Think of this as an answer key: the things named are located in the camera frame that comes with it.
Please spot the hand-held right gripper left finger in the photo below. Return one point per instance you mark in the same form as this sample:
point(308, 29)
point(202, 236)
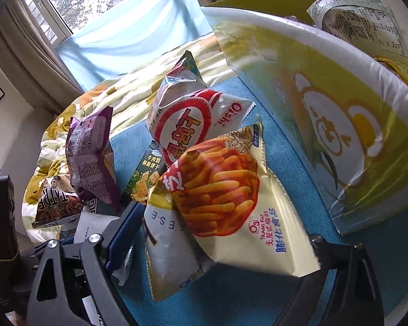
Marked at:
point(124, 234)

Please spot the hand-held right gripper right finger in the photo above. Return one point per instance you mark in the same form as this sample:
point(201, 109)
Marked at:
point(346, 278)

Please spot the white cheese snack packet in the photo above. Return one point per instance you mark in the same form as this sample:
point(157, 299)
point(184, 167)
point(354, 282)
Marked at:
point(170, 244)

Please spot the cream fries snack packet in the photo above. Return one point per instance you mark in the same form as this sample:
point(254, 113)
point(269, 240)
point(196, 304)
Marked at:
point(241, 217)

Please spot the green bear print cardboard box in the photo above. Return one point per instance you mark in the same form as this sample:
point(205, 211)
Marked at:
point(326, 108)

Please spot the yellow orange snack packet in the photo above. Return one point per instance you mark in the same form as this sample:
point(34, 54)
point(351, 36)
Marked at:
point(404, 73)

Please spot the white printed triangular snack packet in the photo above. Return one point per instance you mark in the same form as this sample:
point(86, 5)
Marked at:
point(360, 20)

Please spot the brown patterned snack packet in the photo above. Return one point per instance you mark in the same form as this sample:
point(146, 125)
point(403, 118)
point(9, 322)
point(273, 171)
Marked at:
point(54, 203)

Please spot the dark green biscuit packet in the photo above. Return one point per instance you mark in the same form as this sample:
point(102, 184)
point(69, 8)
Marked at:
point(146, 176)

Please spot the purple snack packet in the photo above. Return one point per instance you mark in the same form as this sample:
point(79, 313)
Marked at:
point(88, 156)

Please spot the blue patterned small table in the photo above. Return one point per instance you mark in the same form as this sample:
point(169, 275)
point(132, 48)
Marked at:
point(224, 298)

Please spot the white red circle snack packet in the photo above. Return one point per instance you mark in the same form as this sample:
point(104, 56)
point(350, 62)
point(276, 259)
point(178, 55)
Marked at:
point(183, 125)

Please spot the floral green striped blanket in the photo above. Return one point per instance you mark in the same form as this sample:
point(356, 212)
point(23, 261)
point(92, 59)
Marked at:
point(129, 88)

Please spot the silver teal edged snack packet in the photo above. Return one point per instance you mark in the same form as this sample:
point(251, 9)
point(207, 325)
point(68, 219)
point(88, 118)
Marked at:
point(185, 66)

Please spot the light blue window cloth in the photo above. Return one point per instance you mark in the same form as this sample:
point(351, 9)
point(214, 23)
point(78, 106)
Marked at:
point(129, 40)

